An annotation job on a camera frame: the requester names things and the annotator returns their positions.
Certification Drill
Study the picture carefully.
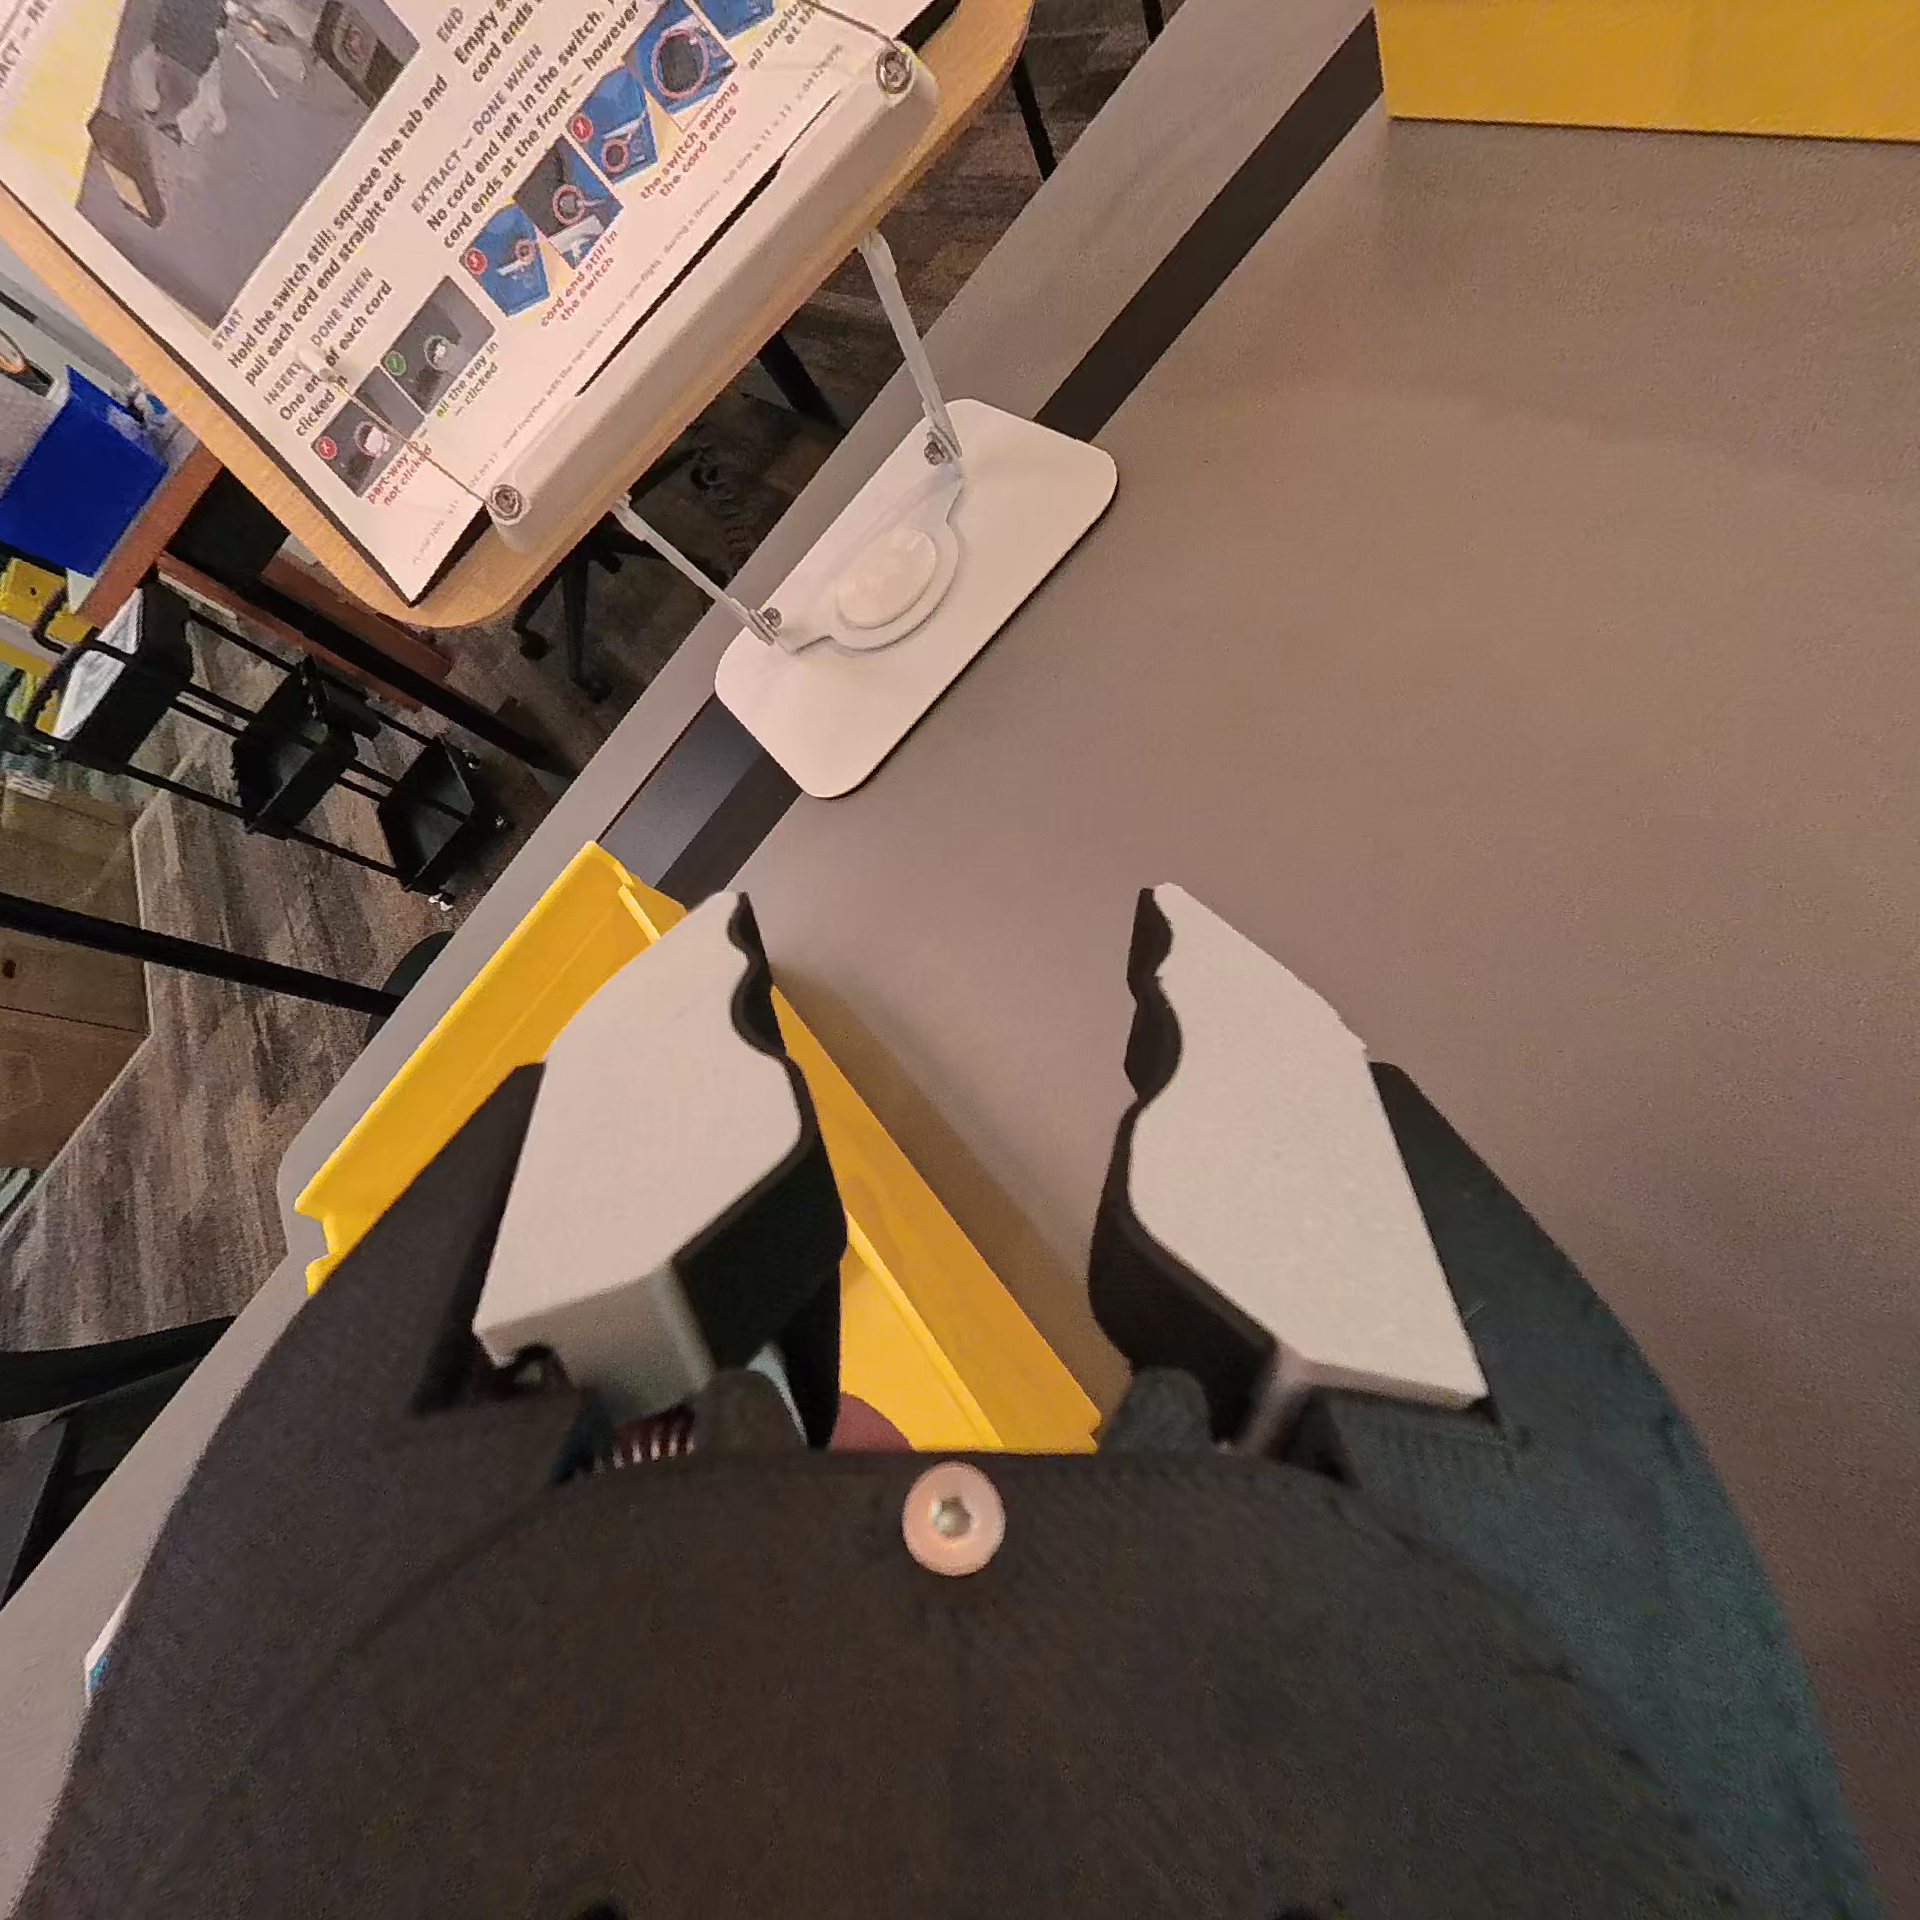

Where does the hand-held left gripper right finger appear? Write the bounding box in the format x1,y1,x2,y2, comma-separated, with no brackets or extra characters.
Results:
1087,881,1492,1460

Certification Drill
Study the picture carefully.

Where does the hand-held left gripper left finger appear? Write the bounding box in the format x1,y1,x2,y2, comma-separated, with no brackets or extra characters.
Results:
472,891,845,1448

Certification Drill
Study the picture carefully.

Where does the yellow plastic bin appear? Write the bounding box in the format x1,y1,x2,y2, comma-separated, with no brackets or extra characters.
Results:
276,840,1103,1456
1371,0,1920,143

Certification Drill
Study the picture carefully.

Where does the black metal cart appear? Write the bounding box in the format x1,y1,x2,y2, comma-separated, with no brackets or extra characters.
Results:
45,583,511,901

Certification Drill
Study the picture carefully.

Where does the cardboard box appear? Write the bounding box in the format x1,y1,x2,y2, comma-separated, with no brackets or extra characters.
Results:
0,787,160,1164

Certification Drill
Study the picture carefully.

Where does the white and wood document stand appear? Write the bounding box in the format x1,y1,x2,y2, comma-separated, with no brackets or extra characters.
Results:
0,0,1119,797

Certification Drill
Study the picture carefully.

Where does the wooden desk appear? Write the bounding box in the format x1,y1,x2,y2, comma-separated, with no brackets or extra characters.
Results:
59,441,243,631

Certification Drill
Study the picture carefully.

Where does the blue storage bin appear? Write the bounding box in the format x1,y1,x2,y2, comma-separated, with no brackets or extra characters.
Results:
0,366,170,578

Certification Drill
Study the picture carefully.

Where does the printed instruction sheet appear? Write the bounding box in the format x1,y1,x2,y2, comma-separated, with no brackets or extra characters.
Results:
0,0,947,593

